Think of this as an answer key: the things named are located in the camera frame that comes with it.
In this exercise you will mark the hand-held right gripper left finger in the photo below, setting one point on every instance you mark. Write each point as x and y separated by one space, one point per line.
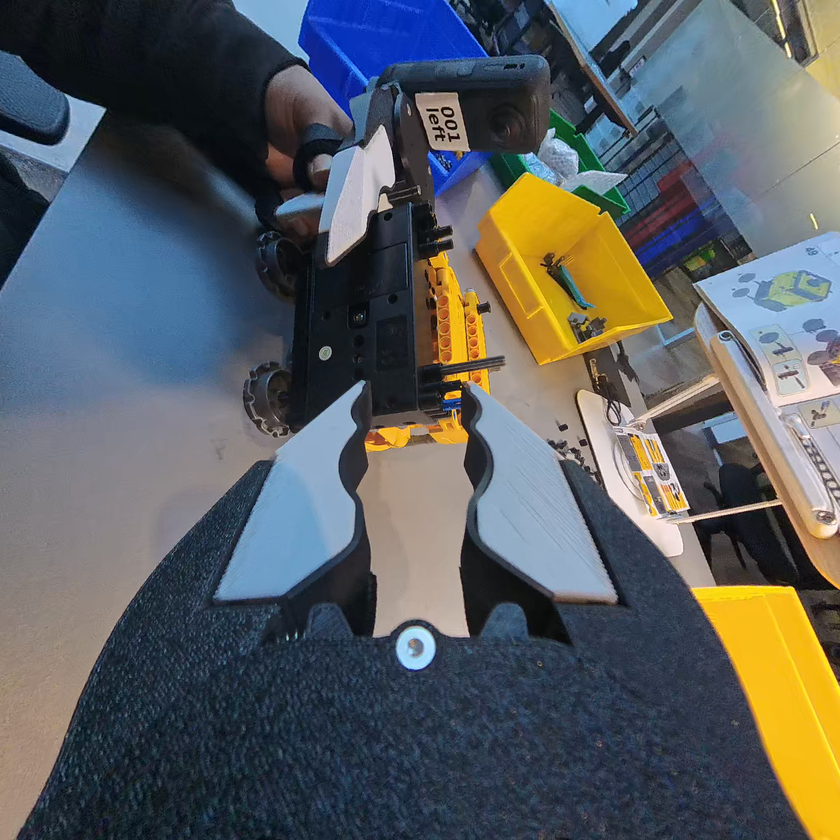
302 525

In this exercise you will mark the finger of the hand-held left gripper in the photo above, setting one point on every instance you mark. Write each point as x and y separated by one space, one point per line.
302 206
357 190

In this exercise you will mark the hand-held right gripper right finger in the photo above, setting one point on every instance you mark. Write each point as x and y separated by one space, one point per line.
538 525

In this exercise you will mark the white plastic bag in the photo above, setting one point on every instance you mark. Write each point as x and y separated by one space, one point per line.
565 158

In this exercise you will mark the grey desk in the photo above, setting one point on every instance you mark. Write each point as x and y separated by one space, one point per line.
131 328

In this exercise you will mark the person's left hand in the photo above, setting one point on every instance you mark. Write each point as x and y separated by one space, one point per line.
295 112

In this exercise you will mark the open instruction booklet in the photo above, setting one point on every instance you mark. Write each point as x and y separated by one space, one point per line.
788 295

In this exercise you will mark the green plastic bin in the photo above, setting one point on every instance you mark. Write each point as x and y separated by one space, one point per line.
578 131

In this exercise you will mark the yellow grey sticker sheet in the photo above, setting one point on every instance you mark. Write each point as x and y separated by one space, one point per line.
650 473

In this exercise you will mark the small red black parts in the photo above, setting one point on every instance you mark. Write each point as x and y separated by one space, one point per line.
574 453

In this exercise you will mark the person's left forearm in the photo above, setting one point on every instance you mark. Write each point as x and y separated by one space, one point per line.
131 53

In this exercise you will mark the yellow plastic bin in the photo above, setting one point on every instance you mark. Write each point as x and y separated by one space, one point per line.
775 683
617 315

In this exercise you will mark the blue plastic bin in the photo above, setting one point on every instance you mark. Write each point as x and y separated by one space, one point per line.
368 33

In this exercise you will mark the yellow toy block robot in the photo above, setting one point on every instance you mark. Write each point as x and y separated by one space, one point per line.
381 302

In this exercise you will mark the beige book stand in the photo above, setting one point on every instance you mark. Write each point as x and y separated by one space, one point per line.
748 394

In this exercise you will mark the grey-green tool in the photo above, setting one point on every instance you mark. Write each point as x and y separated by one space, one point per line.
567 282

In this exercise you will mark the white stand pole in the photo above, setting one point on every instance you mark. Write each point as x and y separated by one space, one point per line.
735 508
676 404

